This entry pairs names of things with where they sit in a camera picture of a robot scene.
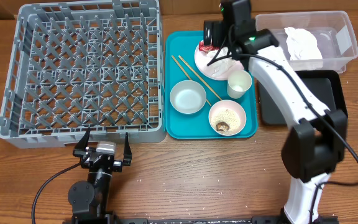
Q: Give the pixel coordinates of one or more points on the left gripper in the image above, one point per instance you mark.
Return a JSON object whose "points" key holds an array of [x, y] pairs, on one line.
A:
{"points": [[81, 149]]}

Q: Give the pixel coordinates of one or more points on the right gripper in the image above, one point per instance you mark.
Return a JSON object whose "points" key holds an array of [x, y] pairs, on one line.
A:
{"points": [[209, 34]]}

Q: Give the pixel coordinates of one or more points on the red snack wrapper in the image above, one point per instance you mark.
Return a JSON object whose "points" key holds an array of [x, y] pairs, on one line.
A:
{"points": [[206, 48]]}

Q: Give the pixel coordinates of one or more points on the white cup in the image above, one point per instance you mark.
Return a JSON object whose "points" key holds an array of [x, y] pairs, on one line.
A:
{"points": [[238, 83]]}

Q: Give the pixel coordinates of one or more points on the white napkin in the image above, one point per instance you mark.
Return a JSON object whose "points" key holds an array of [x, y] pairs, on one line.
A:
{"points": [[302, 44]]}

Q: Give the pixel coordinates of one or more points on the small pink bowl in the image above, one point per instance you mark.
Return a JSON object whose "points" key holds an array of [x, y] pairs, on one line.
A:
{"points": [[231, 105]]}

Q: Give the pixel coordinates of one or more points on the brown food scrap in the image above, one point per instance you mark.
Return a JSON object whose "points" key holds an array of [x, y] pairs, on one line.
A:
{"points": [[222, 127]]}

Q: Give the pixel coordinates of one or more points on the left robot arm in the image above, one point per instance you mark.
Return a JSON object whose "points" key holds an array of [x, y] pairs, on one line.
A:
{"points": [[89, 198]]}

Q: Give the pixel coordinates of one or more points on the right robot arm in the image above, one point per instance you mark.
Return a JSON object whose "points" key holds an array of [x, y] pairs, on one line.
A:
{"points": [[316, 139]]}

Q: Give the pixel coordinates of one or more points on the grey dishwasher rack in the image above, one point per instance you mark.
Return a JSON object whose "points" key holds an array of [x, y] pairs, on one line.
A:
{"points": [[85, 66]]}

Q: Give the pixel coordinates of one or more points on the black waste tray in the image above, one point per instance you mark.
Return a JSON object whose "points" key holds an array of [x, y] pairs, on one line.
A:
{"points": [[324, 84]]}

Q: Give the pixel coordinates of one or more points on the large pink plate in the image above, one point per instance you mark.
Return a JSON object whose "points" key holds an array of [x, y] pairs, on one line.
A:
{"points": [[219, 70]]}

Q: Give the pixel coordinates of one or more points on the wooden chopstick right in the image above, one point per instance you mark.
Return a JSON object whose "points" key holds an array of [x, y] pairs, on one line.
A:
{"points": [[199, 77]]}

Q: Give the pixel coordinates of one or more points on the wooden chopstick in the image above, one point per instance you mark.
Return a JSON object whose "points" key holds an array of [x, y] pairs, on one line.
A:
{"points": [[199, 77], [186, 74]]}

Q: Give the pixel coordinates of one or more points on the wooden chopstick left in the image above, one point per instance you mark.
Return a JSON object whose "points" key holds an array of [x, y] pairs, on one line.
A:
{"points": [[186, 74]]}

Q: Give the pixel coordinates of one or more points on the grey bowl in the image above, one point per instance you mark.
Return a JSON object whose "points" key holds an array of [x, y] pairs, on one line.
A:
{"points": [[188, 97]]}

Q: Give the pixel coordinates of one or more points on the white rice pile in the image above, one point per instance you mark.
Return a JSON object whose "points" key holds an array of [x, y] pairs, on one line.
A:
{"points": [[228, 116]]}

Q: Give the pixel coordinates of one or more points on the teal plastic tray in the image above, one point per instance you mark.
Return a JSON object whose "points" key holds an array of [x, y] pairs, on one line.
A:
{"points": [[196, 126]]}

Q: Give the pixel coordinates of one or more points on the clear plastic bin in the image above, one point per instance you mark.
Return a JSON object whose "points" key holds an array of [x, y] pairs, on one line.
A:
{"points": [[333, 31]]}

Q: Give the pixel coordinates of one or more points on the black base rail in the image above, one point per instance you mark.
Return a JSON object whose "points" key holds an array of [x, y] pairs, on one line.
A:
{"points": [[253, 220]]}

